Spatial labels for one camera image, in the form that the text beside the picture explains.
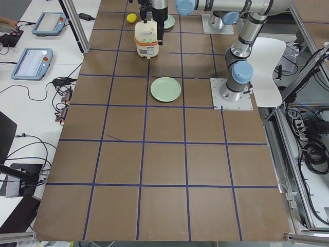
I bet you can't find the far light green plate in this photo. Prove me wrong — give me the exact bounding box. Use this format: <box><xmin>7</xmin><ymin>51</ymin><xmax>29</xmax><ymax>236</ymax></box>
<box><xmin>164</xmin><ymin>14</ymin><xmax>175</xmax><ymax>30</ymax></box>

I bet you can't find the blue teach pendant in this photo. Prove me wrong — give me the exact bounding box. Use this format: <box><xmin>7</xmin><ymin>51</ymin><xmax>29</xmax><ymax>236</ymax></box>
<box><xmin>32</xmin><ymin>12</ymin><xmax>67</xmax><ymax>36</ymax></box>
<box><xmin>11</xmin><ymin>48</ymin><xmax>53</xmax><ymax>80</ymax></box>

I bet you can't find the cream and orange rice cooker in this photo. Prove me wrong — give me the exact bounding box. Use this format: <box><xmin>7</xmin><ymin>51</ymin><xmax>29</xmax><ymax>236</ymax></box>
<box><xmin>134</xmin><ymin>21</ymin><xmax>159</xmax><ymax>59</ymax></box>

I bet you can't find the white plastic chair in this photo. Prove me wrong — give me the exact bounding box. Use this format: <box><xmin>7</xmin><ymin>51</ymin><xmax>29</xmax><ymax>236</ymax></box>
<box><xmin>247</xmin><ymin>37</ymin><xmax>286</xmax><ymax>108</ymax></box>

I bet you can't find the yellow lemon toy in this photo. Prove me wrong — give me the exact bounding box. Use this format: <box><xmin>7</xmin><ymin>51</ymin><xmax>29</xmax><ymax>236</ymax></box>
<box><xmin>126</xmin><ymin>13</ymin><xmax>137</xmax><ymax>23</ymax></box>

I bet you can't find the aluminium frame post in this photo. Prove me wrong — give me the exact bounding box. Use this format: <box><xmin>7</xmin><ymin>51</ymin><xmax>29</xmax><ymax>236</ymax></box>
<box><xmin>58</xmin><ymin>0</ymin><xmax>90</xmax><ymax>54</ymax></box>

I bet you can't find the black cable bundle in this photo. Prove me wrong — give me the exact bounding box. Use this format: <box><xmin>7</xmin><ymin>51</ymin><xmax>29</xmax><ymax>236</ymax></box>
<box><xmin>298</xmin><ymin>113</ymin><xmax>329</xmax><ymax>175</ymax></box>

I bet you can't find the power strip with plugs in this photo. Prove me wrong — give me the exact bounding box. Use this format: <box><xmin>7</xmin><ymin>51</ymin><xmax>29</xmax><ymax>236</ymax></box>
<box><xmin>54</xmin><ymin>86</ymin><xmax>73</xmax><ymax>125</ymax></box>

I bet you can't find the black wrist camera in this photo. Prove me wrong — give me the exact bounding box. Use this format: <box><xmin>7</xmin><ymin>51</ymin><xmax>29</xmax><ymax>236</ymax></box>
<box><xmin>139</xmin><ymin>3</ymin><xmax>152</xmax><ymax>23</ymax></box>

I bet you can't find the brown paper table mat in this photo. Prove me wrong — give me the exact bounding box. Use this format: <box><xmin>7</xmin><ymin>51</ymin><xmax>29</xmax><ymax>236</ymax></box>
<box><xmin>34</xmin><ymin>1</ymin><xmax>289</xmax><ymax>241</ymax></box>

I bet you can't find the upper blue teach pendant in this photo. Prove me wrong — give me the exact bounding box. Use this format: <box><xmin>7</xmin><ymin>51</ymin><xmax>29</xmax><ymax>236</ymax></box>
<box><xmin>32</xmin><ymin>12</ymin><xmax>67</xmax><ymax>36</ymax></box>

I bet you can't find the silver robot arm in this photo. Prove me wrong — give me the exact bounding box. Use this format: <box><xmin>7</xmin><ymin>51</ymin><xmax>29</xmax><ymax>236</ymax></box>
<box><xmin>152</xmin><ymin>9</ymin><xmax>239</xmax><ymax>45</ymax></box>
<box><xmin>175</xmin><ymin>1</ymin><xmax>293</xmax><ymax>102</ymax></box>

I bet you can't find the light green plate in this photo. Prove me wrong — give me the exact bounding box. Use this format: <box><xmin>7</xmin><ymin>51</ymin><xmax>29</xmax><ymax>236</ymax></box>
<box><xmin>150</xmin><ymin>77</ymin><xmax>181</xmax><ymax>102</ymax></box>
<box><xmin>164</xmin><ymin>14</ymin><xmax>175</xmax><ymax>30</ymax></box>

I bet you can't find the black power adapter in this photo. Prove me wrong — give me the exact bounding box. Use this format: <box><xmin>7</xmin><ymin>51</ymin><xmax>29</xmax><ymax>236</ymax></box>
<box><xmin>78</xmin><ymin>13</ymin><xmax>95</xmax><ymax>21</ymax></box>

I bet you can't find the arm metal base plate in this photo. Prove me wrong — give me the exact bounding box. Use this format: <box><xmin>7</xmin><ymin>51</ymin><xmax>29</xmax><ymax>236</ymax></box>
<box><xmin>210</xmin><ymin>78</ymin><xmax>253</xmax><ymax>111</ymax></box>
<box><xmin>202</xmin><ymin>13</ymin><xmax>234</xmax><ymax>35</ymax></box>

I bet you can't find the lower blue teach pendant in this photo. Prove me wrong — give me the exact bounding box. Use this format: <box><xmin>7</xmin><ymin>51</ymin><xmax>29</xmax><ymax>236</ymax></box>
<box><xmin>11</xmin><ymin>48</ymin><xmax>53</xmax><ymax>80</ymax></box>

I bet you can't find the near light green plate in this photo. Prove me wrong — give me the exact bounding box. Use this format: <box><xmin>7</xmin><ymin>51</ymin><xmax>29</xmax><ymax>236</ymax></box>
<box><xmin>150</xmin><ymin>77</ymin><xmax>181</xmax><ymax>102</ymax></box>

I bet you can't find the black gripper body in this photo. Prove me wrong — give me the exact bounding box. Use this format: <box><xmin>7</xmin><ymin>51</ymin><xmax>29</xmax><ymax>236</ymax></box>
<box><xmin>151</xmin><ymin>0</ymin><xmax>168</xmax><ymax>23</ymax></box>

